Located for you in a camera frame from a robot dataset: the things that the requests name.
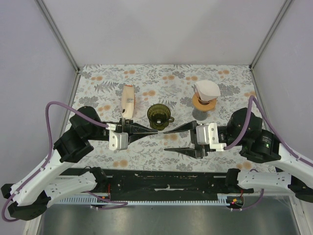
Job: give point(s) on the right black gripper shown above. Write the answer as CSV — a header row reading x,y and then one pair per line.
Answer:
x,y
199,150

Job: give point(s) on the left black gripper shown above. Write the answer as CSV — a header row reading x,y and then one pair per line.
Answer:
x,y
135,131

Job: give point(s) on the grey glass carafe wooden collar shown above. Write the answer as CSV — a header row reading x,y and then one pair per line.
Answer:
x,y
202,108

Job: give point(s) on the green glass dripper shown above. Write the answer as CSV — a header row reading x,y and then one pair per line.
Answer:
x,y
159,116

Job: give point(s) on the orange coffee filter pack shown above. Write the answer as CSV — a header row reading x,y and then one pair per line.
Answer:
x,y
128,101

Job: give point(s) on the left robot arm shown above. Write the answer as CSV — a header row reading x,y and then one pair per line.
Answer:
x,y
35,193

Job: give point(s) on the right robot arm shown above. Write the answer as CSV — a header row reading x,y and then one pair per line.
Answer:
x,y
259,146

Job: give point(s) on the floral patterned table mat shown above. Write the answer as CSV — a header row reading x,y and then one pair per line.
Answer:
x,y
101,86

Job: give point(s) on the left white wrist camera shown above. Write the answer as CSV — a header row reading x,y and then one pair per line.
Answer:
x,y
117,141

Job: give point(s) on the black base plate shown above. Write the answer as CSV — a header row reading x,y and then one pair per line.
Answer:
x,y
133,185

